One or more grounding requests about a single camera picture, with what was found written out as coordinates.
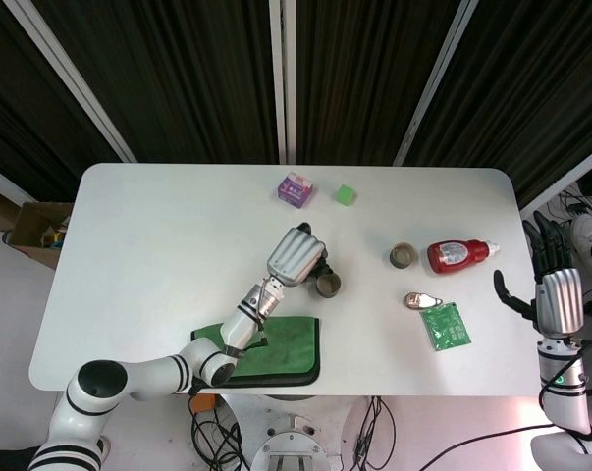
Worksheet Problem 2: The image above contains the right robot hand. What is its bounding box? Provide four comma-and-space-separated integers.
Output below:
493, 210, 585, 340

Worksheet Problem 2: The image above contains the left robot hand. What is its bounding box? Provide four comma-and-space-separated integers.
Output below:
266, 221, 332, 288

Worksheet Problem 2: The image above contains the black teapot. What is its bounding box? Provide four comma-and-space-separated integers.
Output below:
308, 254, 337, 286

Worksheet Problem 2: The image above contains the brown cup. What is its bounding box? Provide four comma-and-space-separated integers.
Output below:
389, 242, 419, 270
314, 273, 344, 299

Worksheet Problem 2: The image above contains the purple cardboard box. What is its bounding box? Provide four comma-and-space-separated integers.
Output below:
276, 171, 318, 209

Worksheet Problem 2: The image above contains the white rounded object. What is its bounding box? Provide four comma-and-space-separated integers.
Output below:
568, 214, 592, 276

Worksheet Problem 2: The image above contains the green cube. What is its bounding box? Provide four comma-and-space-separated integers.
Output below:
333, 183, 358, 206

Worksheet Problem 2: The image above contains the green cloth black trim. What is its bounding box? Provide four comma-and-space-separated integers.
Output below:
190, 316, 322, 390

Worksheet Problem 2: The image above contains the green foil packet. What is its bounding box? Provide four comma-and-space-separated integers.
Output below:
419, 302, 472, 352

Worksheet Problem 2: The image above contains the red ketchup bottle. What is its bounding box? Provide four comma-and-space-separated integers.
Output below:
426, 238, 501, 275

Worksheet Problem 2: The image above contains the orange block under table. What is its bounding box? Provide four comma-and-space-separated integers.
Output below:
187, 393, 217, 415

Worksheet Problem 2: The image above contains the dark pleated curtain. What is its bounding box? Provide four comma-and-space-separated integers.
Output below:
0, 0, 592, 210

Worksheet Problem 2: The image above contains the brown cardboard box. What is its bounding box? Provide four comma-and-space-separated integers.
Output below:
3, 200, 75, 272

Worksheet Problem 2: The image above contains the white slanted frame post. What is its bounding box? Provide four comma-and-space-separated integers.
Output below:
0, 160, 36, 210
392, 0, 479, 167
3, 0, 138, 164
518, 151, 592, 217

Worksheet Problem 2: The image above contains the long black floor cable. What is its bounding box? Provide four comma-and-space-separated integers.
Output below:
412, 419, 552, 471

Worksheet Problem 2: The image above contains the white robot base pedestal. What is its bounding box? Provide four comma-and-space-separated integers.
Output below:
216, 392, 375, 471

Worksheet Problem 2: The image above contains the white upright double frame post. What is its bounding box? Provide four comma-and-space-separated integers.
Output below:
268, 0, 297, 166

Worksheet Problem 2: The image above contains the black floor cable bundle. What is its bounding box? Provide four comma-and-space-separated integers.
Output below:
190, 395, 250, 471
352, 395, 398, 471

